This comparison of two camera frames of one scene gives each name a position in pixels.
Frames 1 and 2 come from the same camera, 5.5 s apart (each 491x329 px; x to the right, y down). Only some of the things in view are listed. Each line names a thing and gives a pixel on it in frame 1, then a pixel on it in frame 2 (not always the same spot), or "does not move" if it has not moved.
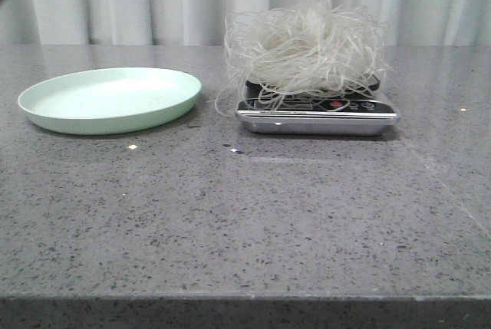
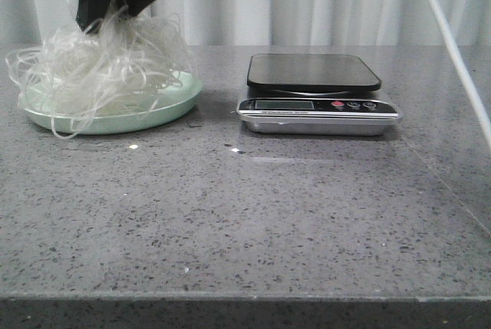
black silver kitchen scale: x=349 y=106 does not move
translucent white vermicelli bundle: x=308 y=47 → x=116 y=64
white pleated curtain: x=186 y=3 does not move
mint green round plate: x=108 y=101 does not move
